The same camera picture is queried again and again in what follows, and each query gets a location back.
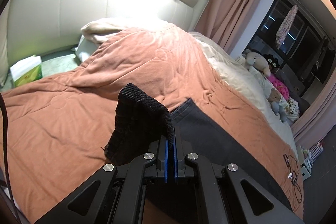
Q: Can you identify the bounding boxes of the beige teddy bear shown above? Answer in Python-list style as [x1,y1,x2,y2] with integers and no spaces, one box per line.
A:
[243,50,271,77]

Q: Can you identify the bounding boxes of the dark denim pants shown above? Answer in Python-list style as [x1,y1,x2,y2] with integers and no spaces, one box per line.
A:
[104,83,293,217]

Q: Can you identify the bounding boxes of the black cable on bed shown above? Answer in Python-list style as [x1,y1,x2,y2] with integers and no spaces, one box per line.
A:
[282,153,303,204]

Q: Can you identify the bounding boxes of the floral hanging garment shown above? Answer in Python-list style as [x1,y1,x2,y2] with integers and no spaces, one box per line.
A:
[275,5,298,50]

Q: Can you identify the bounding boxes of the pink plush toy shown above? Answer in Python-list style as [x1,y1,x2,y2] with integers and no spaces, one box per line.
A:
[267,74,290,100]

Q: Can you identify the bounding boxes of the dark hanging clothes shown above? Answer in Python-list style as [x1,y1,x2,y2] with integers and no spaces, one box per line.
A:
[301,35,329,81]

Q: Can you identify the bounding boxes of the orange-brown duvet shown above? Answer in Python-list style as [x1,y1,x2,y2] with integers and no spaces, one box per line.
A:
[3,26,303,222]

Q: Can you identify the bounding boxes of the pale pillow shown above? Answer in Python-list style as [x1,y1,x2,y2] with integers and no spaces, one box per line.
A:
[75,35,98,63]

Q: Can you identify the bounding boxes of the small grey teddy bear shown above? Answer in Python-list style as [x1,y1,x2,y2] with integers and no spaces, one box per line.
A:
[268,88,287,123]

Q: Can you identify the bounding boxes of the white bedside drawer cabinet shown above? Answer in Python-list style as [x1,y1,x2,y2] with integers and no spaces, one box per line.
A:
[296,142,324,180]

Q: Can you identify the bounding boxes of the black plush toy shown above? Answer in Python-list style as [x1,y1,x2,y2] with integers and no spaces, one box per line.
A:
[263,54,280,70]

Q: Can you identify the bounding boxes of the green tissue box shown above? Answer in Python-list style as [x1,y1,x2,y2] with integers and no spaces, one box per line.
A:
[10,55,43,88]

